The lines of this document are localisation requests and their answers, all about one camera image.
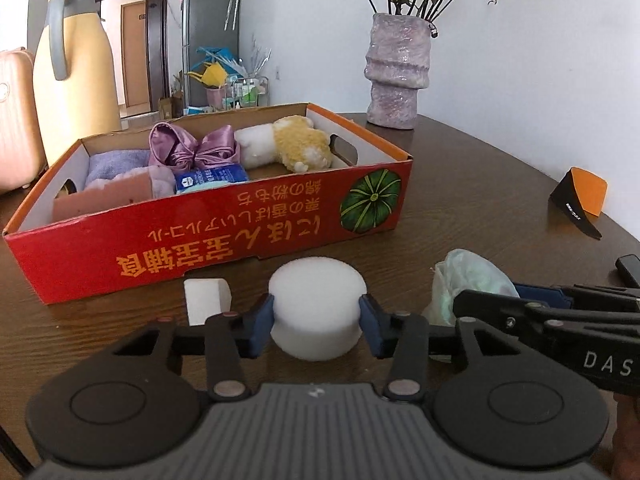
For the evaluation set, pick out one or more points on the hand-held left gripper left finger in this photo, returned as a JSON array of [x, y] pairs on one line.
[[262, 325]]

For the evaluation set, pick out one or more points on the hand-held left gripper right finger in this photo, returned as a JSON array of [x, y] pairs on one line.
[[372, 325]]

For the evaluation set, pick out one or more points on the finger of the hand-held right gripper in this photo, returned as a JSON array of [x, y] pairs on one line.
[[540, 294], [492, 307]]

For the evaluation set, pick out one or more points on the pale green cloth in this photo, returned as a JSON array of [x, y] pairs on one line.
[[470, 270]]

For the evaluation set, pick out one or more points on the white foam cylinder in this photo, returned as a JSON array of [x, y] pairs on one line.
[[317, 300]]

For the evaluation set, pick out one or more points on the red cardboard box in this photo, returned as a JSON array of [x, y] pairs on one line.
[[225, 240]]

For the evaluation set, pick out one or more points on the blue tissue packet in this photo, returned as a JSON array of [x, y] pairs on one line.
[[210, 177]]

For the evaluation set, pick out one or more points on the white and yellow plush toy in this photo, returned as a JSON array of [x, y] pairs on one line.
[[300, 145]]

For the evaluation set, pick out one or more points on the purple satin bow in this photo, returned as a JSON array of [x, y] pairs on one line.
[[210, 147]]

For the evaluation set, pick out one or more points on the pink towel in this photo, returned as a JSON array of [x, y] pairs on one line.
[[110, 192]]

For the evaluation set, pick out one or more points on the white foam block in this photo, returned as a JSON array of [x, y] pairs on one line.
[[205, 300]]

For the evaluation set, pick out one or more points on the black rectangular object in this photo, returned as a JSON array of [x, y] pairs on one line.
[[630, 270]]

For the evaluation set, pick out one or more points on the orange and black card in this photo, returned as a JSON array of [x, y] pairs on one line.
[[587, 192]]

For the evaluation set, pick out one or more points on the lavender folded towel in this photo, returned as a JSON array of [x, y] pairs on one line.
[[115, 162]]

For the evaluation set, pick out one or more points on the pile of household clutter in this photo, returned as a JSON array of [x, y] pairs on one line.
[[245, 92]]

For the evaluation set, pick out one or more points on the lilac ceramic vase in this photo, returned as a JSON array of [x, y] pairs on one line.
[[395, 75]]

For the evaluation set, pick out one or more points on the yellow watering can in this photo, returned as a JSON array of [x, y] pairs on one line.
[[212, 75]]

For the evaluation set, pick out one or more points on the light brown door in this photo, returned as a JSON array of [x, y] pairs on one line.
[[135, 55]]

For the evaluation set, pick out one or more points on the dark brown door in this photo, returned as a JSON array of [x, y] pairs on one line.
[[157, 45]]

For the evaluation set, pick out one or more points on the yellow thermos jug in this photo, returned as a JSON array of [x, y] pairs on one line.
[[80, 85]]

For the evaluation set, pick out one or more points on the grey refrigerator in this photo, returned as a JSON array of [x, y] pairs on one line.
[[210, 20]]

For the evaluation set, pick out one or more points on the pink suitcase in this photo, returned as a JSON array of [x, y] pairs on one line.
[[15, 125]]

